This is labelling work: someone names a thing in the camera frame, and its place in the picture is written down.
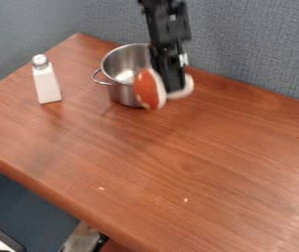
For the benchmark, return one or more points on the white salt shaker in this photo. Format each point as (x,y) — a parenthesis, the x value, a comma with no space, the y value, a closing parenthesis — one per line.
(45,80)

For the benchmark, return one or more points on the metal table leg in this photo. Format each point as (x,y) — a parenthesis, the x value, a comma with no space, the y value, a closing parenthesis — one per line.
(85,239)

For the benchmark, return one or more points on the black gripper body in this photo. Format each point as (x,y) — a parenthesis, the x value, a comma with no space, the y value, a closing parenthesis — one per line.
(167,24)

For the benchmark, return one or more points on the red and white toy mushroom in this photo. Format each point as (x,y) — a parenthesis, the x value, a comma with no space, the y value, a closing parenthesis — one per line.
(149,90)

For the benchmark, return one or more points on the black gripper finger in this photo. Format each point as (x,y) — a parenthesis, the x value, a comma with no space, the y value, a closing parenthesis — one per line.
(168,61)

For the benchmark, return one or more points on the metal pot with handles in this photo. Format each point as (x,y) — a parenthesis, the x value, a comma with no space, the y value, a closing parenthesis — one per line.
(120,65)

